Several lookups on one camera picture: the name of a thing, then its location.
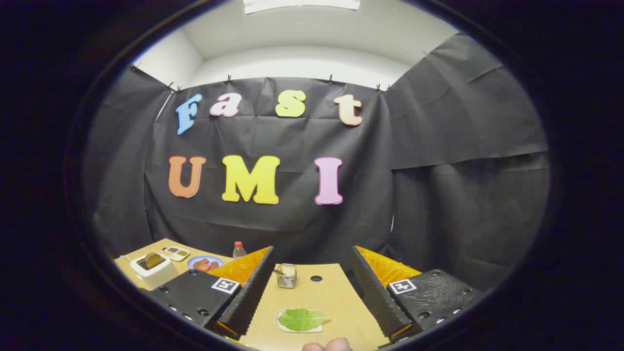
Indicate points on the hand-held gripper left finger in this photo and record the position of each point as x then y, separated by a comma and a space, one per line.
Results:
253, 292

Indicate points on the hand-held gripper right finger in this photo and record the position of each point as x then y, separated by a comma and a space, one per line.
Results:
373, 292

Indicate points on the green lettuce leaf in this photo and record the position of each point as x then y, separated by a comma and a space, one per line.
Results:
302, 319

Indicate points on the brown toasted bread slice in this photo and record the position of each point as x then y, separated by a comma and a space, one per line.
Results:
154, 260

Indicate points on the clear water bottle red cap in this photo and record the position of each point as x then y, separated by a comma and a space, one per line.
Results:
239, 251

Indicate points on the white square plate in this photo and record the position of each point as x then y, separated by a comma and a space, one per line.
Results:
282, 327

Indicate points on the brown meat patty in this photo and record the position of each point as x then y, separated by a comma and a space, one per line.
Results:
213, 266
197, 267

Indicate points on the red tomato slice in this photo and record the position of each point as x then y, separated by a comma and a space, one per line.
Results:
202, 263

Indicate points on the blue round plate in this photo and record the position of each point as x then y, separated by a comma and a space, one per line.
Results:
191, 263

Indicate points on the white condiment tray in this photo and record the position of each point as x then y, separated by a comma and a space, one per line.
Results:
175, 253

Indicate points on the white toaster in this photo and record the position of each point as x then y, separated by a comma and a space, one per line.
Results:
158, 278

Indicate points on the ceiling light panel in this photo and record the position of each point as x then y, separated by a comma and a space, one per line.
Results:
302, 5

